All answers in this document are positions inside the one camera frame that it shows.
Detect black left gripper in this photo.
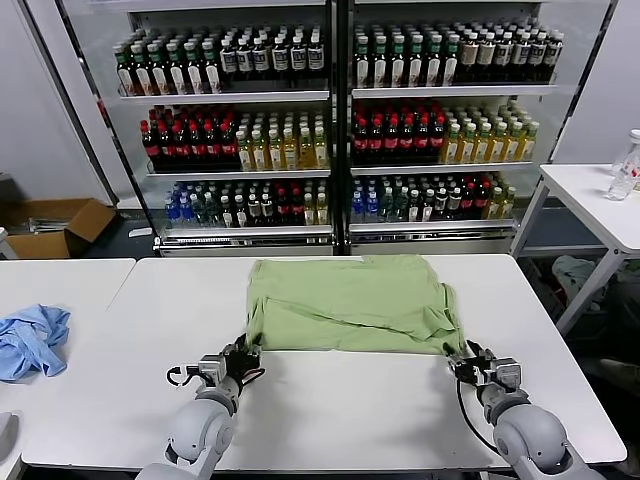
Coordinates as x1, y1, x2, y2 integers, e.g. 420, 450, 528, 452
223, 333, 264, 385

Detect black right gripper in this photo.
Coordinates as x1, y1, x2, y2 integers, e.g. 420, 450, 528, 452
442, 339, 496, 387

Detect light green t-shirt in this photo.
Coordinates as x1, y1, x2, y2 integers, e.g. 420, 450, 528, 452
244, 254, 464, 356

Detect pale clothes pile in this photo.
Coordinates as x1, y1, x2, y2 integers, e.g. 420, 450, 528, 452
551, 254, 614, 314

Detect white beverage cooler cabinet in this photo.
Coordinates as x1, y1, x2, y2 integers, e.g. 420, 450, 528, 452
343, 0, 566, 256
105, 0, 345, 258

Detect white cooler shelf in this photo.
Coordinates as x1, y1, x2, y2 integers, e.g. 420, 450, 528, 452
349, 218, 516, 233
157, 224, 335, 238
351, 83, 560, 98
116, 87, 333, 105
350, 161, 537, 176
144, 168, 333, 180

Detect small red cap cola bottle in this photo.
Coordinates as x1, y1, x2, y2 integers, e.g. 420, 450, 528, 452
289, 188, 305, 227
460, 182, 476, 221
474, 181, 490, 221
274, 188, 291, 227

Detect white side table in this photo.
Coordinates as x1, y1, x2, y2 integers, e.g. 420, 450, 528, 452
514, 163, 640, 335

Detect open cardboard box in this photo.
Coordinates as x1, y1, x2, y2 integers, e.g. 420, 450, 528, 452
0, 198, 119, 260

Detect crumpled light blue shirt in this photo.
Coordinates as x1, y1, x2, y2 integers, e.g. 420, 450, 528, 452
0, 303, 72, 384

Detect clear plastic water bottle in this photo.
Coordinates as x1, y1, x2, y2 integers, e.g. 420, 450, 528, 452
606, 165, 635, 202

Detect clear bottle red label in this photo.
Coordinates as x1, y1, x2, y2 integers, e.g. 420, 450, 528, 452
613, 129, 640, 193

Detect dark tea bottle green cap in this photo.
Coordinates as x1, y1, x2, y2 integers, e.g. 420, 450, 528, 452
354, 36, 373, 88
166, 41, 186, 94
148, 42, 168, 94
442, 34, 461, 85
201, 39, 221, 93
131, 43, 151, 95
372, 36, 390, 88
115, 43, 134, 95
183, 40, 203, 93
425, 34, 444, 86
389, 35, 408, 87
407, 35, 426, 87

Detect dark bottle navy label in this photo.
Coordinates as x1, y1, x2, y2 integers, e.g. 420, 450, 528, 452
495, 32, 513, 82
546, 30, 565, 81
271, 34, 290, 78
220, 37, 238, 79
512, 31, 531, 82
236, 36, 255, 79
253, 35, 272, 79
306, 32, 325, 77
289, 33, 307, 77
529, 31, 548, 81

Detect dark bottle beige label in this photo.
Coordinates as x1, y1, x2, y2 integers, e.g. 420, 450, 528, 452
459, 32, 479, 83
477, 32, 496, 82

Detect glass cooler door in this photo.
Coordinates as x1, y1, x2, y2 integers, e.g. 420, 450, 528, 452
542, 0, 621, 167
20, 0, 155, 238

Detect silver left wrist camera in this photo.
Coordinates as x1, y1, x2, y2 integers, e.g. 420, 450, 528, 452
198, 353, 229, 385

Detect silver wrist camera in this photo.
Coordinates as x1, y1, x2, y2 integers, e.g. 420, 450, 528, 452
488, 357, 524, 395
198, 353, 229, 385

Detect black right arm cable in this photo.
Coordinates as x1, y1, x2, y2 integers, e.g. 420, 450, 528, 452
453, 377, 504, 461

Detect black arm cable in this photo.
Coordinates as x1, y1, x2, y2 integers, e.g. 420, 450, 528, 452
453, 377, 504, 461
167, 365, 266, 390

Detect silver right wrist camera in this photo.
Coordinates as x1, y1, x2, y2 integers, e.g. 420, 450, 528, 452
488, 357, 524, 395

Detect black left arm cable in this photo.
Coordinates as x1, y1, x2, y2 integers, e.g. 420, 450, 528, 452
167, 365, 266, 390

